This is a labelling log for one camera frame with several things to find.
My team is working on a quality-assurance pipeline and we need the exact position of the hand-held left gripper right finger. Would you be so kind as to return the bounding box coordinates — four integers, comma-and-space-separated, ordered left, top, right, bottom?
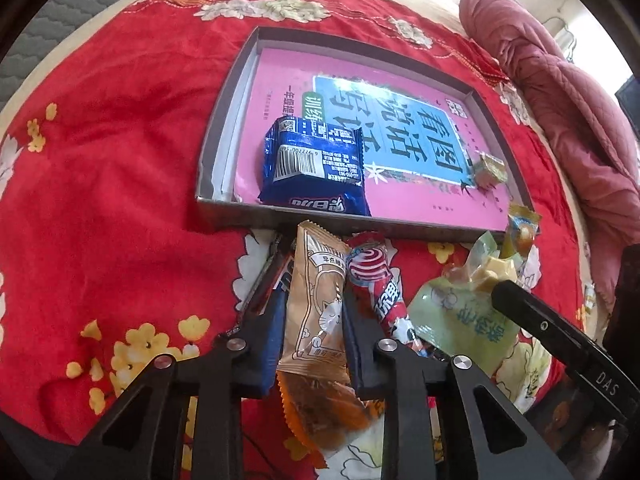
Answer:
342, 287, 571, 480

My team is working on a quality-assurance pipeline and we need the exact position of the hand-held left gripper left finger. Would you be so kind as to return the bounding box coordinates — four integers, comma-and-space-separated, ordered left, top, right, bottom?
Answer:
65, 255, 296, 480

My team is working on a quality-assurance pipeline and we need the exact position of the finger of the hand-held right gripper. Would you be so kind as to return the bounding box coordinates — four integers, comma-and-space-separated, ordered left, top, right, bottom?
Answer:
491, 281, 632, 427

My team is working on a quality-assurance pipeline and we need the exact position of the tan cat-print snack packet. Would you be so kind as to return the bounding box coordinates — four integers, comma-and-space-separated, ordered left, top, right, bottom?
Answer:
276, 220, 352, 386

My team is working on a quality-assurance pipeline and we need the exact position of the light green snack packet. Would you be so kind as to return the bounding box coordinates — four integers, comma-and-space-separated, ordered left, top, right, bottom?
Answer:
407, 232, 523, 377

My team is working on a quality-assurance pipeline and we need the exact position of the yellow snack packet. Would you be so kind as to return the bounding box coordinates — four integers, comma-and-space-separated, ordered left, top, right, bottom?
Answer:
475, 203, 542, 293

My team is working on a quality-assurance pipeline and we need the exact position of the grey cardboard tray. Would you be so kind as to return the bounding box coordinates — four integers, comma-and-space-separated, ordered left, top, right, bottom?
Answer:
195, 25, 536, 243

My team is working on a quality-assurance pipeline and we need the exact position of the red swirl-print snack packet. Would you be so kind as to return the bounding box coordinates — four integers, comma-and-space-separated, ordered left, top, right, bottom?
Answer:
346, 231, 436, 358

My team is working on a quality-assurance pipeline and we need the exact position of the small yellow candy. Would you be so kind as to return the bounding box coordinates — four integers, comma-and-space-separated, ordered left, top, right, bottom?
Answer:
472, 155, 507, 190

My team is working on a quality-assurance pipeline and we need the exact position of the blue snack packet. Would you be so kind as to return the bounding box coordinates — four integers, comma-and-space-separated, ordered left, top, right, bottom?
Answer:
257, 116, 372, 217

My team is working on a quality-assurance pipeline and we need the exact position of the black television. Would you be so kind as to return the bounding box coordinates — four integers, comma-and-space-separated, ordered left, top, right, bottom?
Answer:
616, 76, 640, 142

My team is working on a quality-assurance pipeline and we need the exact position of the pink quilt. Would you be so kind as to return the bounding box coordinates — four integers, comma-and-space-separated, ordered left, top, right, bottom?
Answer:
459, 0, 640, 281

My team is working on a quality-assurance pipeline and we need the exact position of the red floral blanket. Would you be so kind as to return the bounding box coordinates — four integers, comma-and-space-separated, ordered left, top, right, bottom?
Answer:
0, 0, 596, 480

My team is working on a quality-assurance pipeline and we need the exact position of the white metal rack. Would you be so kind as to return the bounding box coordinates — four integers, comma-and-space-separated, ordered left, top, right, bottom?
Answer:
545, 12, 578, 63

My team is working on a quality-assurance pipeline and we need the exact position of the pink book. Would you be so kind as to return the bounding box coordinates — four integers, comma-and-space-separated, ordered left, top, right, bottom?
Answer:
232, 47, 508, 233

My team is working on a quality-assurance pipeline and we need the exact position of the grey quilted headboard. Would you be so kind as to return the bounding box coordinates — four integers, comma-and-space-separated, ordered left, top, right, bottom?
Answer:
0, 0, 166, 81

